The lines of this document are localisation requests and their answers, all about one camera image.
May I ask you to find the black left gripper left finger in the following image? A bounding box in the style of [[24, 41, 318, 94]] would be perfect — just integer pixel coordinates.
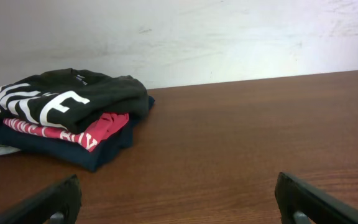
[[0, 175, 82, 224]]

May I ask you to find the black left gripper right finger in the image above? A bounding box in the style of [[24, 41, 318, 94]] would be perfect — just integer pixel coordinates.
[[275, 172, 358, 224]]

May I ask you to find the red folded shirt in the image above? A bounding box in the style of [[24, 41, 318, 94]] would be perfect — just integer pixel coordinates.
[[3, 113, 129, 152]]

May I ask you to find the navy folded shirt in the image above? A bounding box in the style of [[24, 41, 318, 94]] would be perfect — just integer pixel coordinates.
[[0, 95, 155, 173]]

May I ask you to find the black Nike folded shirt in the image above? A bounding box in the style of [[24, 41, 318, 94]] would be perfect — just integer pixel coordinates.
[[0, 68, 149, 134]]

